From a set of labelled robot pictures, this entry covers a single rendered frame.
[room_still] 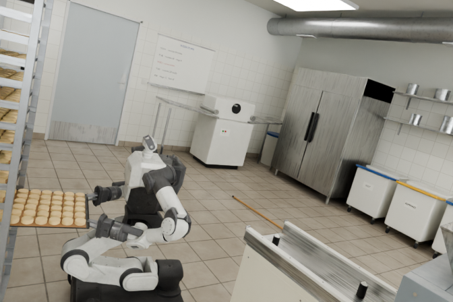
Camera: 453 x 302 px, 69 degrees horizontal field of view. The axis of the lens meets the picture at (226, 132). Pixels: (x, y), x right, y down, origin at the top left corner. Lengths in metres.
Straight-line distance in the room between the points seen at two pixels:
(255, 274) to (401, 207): 3.78
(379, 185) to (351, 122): 0.99
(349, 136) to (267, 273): 4.01
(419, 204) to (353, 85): 1.90
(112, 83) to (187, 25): 1.60
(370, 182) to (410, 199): 0.61
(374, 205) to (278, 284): 3.96
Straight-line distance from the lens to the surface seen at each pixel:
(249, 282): 1.66
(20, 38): 1.60
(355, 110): 5.32
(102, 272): 2.16
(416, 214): 5.12
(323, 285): 1.42
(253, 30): 6.76
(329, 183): 5.48
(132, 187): 1.85
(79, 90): 5.56
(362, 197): 5.47
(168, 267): 2.25
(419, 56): 6.10
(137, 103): 5.79
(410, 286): 1.04
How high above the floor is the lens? 1.56
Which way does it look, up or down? 9 degrees down
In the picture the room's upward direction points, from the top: 14 degrees clockwise
